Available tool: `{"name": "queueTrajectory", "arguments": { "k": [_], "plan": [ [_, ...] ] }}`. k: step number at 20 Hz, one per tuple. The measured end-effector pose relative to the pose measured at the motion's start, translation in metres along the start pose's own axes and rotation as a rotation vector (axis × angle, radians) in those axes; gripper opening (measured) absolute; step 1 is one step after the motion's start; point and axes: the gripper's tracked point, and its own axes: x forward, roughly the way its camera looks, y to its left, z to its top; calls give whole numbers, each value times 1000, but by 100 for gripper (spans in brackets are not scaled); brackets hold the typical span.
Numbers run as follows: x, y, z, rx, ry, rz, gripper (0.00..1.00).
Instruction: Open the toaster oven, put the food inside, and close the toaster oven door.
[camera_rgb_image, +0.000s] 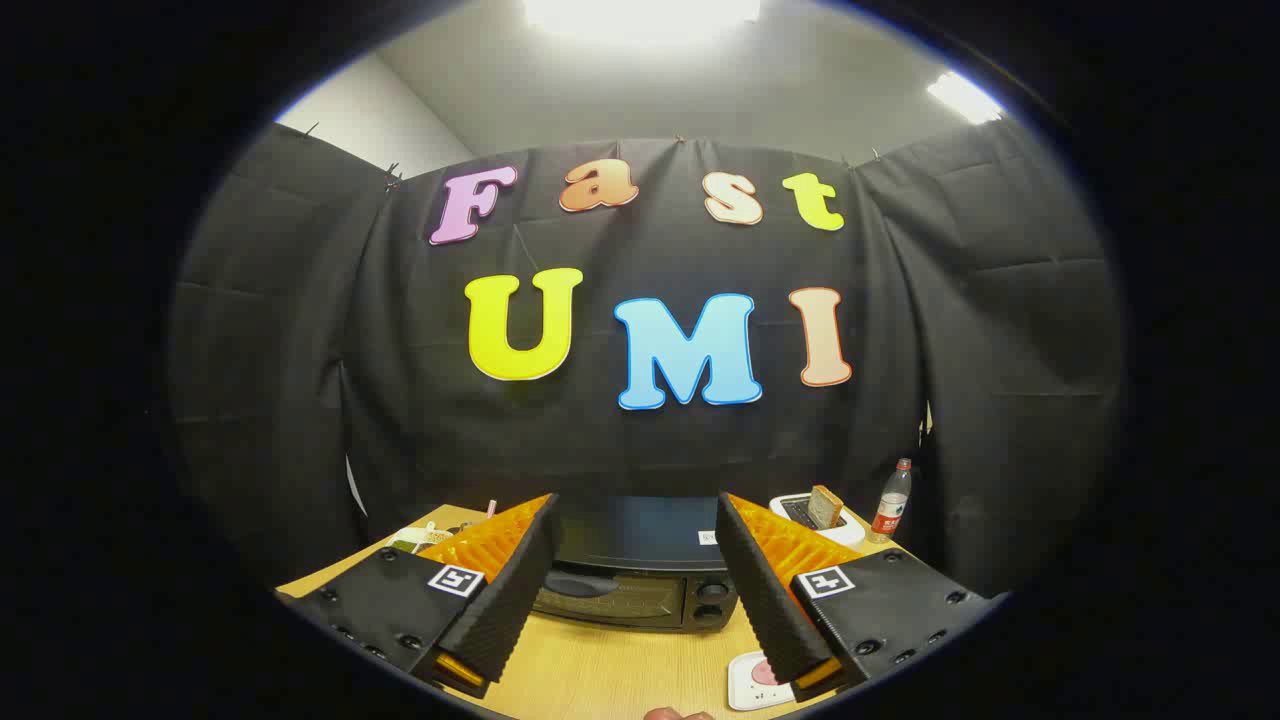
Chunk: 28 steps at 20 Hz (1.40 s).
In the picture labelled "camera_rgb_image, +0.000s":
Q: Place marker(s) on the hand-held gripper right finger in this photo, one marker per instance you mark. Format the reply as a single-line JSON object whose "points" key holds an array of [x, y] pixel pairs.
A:
{"points": [[760, 590]]}

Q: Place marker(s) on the brown bread slice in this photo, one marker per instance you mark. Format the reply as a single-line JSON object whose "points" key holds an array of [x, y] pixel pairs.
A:
{"points": [[825, 507]]}

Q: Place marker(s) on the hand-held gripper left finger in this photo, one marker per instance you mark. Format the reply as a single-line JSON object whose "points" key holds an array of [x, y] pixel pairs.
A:
{"points": [[520, 580]]}

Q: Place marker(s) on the white bread toaster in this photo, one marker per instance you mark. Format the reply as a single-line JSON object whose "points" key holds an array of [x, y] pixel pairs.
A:
{"points": [[790, 512]]}

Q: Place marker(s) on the clear water bottle red label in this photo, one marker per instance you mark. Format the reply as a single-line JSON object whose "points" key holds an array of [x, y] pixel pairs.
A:
{"points": [[889, 510]]}

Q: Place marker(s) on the round pink ham slice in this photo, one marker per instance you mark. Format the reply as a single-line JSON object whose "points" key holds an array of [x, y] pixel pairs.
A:
{"points": [[762, 672]]}

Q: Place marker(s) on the divided dish of seeds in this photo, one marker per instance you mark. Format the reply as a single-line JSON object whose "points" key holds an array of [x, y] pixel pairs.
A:
{"points": [[412, 540]]}

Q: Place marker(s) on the small ceiling light panel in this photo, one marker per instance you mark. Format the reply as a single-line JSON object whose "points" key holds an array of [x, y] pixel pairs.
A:
{"points": [[962, 97]]}

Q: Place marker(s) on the white square plate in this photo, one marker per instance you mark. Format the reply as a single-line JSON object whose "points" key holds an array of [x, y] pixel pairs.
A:
{"points": [[742, 690]]}

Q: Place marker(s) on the large ceiling light panel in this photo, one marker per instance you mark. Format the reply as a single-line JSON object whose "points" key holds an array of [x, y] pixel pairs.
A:
{"points": [[640, 10]]}

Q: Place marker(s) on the black toaster oven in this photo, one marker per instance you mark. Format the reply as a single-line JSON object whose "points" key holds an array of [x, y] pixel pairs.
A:
{"points": [[640, 590]]}

